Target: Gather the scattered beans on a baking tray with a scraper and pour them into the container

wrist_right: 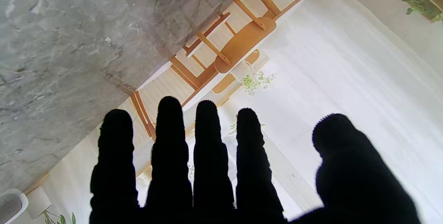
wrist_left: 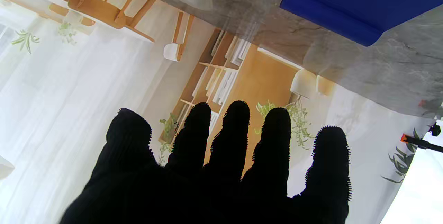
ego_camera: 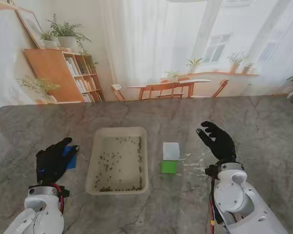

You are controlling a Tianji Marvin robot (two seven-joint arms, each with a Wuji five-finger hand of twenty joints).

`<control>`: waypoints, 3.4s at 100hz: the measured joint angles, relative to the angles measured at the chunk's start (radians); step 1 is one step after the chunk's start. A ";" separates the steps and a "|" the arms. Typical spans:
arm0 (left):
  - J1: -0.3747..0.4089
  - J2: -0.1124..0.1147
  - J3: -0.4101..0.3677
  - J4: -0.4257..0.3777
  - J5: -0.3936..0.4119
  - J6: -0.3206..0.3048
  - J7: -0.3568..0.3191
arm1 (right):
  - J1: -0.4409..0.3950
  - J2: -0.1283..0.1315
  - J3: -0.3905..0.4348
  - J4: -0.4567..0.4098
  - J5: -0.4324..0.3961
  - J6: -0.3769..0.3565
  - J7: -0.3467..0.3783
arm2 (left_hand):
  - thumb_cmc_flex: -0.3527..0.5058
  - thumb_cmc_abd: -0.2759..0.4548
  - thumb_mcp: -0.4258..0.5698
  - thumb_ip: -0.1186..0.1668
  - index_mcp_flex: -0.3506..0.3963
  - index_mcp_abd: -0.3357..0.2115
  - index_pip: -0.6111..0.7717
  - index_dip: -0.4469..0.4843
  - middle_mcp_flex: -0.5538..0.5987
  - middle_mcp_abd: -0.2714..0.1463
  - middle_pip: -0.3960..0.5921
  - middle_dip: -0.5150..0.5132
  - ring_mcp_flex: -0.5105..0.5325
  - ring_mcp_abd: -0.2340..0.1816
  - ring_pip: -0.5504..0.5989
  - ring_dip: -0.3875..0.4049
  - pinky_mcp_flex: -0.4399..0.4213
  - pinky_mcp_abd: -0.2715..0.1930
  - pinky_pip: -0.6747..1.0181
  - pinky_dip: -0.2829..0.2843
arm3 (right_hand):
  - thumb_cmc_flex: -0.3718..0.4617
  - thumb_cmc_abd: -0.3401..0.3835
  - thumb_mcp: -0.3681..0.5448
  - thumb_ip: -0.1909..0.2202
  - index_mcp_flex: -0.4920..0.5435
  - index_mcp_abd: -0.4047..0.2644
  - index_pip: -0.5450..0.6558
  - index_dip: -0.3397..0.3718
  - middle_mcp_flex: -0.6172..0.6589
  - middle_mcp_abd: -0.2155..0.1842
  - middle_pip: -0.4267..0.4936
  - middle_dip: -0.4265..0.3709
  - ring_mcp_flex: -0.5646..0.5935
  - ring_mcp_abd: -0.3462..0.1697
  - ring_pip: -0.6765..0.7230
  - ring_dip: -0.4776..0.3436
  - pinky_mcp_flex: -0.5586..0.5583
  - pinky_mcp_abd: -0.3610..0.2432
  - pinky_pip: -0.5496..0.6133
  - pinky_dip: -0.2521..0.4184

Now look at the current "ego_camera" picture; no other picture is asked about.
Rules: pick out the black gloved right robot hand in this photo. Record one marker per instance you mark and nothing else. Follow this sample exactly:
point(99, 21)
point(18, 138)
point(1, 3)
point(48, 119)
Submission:
point(219, 143)

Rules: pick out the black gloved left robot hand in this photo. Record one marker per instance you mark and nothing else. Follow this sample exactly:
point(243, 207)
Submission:
point(51, 163)

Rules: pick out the blue plastic scraper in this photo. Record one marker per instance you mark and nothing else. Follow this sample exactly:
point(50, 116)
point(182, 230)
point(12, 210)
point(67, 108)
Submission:
point(72, 162)

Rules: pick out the white square bottle cap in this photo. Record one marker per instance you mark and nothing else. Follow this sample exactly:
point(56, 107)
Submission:
point(171, 150)

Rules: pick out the clear bottle with green base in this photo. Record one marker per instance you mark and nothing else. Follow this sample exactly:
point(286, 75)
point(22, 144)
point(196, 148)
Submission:
point(169, 167)

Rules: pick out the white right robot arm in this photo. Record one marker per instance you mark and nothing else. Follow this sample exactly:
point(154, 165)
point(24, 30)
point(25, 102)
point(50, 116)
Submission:
point(234, 195)

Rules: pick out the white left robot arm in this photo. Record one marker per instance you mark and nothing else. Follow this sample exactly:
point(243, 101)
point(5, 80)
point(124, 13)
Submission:
point(44, 209)

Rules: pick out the cream plastic baking tray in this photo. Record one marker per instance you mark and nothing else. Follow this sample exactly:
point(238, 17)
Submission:
point(117, 170)

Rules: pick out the scattered green beans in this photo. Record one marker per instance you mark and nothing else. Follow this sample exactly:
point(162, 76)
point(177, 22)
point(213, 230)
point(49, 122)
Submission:
point(139, 148)

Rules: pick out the printed room backdrop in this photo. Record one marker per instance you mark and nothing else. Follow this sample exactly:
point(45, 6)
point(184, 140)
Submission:
point(146, 48)

